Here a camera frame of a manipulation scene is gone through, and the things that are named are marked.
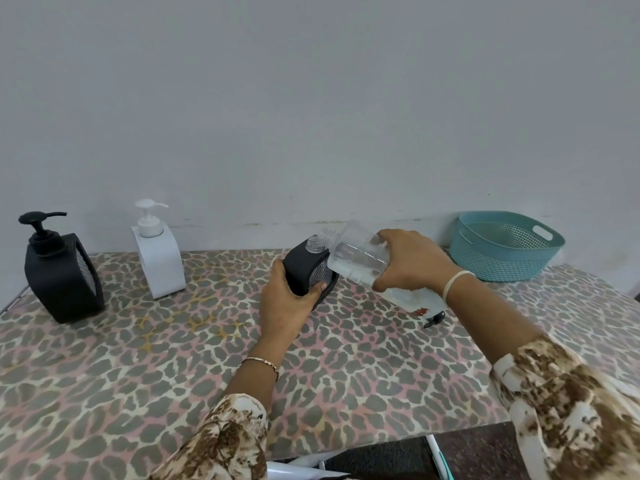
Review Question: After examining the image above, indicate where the white ironing board leg frame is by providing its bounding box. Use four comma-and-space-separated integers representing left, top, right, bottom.
267, 434, 453, 480

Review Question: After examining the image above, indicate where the teal plastic basket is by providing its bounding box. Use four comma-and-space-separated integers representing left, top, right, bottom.
449, 210, 566, 283

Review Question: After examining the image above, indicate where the white soap dispenser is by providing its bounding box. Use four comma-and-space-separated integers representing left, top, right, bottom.
131, 198, 187, 300

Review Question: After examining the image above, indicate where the person's right forearm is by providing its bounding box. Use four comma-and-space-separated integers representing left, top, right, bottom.
445, 274, 640, 480

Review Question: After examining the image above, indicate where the person's left hand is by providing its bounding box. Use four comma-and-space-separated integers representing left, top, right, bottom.
257, 258, 330, 345

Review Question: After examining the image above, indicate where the person's right hand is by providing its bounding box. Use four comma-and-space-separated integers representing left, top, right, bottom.
372, 228, 461, 298

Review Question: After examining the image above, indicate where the white wrist band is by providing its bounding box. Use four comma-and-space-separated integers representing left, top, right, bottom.
442, 270, 476, 301

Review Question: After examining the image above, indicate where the person's left forearm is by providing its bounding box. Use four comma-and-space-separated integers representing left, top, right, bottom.
149, 339, 281, 480

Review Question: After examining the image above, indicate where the leopard print ironing board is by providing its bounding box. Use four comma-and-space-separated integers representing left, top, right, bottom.
0, 249, 640, 480

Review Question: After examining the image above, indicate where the gold bracelet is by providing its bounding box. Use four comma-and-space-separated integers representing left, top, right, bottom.
241, 357, 281, 382

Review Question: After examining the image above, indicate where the black square soap dispenser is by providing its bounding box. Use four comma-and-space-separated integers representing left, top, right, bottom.
282, 234, 341, 313

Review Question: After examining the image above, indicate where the tall clear plastic bottle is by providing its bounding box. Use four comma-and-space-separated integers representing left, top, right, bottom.
319, 220, 447, 315

